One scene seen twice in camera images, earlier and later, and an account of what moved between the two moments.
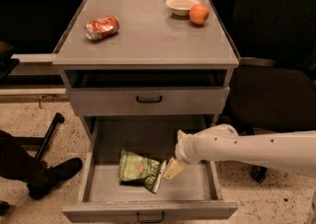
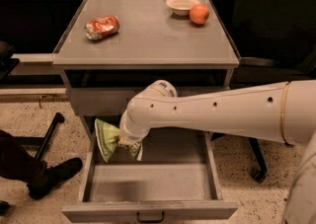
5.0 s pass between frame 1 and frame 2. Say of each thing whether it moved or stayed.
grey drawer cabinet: stayed
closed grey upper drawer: stayed
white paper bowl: stayed
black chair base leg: stayed
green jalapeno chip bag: moved
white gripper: moved
